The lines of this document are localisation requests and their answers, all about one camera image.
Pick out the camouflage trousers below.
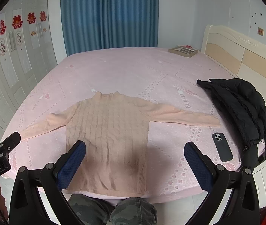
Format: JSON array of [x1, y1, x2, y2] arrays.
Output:
[[68, 194, 157, 225]]

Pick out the person's left hand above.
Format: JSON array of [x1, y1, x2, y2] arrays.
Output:
[[0, 186, 9, 220]]

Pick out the pink knit sweater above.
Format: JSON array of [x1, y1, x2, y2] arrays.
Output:
[[20, 92, 220, 197]]

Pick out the cream bed headboard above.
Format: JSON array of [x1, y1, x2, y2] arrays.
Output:
[[201, 25, 266, 103]]

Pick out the white wardrobe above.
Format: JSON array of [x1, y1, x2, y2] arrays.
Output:
[[0, 0, 57, 141]]

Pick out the blue curtain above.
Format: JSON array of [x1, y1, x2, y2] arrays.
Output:
[[60, 0, 159, 55]]

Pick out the black puffer jacket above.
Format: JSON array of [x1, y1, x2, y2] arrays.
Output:
[[197, 78, 266, 171]]

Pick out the pink bed mattress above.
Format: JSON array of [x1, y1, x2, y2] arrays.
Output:
[[4, 48, 241, 203]]

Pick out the black smartphone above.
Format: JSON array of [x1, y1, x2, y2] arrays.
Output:
[[212, 133, 233, 162]]

